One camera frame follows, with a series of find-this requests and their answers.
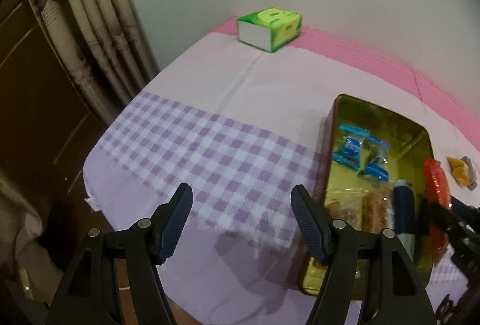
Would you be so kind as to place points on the patterned curtain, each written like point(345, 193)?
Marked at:
point(101, 46)

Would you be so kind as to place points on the dark wooden cabinet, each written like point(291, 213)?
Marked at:
point(46, 133)

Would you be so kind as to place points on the dark green wrapped bar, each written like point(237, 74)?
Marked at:
point(472, 176)

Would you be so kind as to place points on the blue wrapped candy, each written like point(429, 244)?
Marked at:
point(349, 153)
point(375, 167)

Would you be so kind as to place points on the yellow wrapped candy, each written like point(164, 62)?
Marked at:
point(460, 171)

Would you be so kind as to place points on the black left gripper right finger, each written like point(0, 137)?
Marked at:
point(394, 293)

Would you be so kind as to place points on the brown toffee tin box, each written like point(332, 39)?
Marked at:
point(410, 145)

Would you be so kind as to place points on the clear bag brown snacks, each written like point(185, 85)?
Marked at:
point(368, 209)

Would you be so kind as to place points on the pink purple tablecloth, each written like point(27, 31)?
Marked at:
point(242, 127)

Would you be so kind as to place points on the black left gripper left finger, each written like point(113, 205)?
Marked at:
point(89, 292)

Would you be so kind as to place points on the red snack packet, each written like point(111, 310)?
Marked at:
point(438, 201)

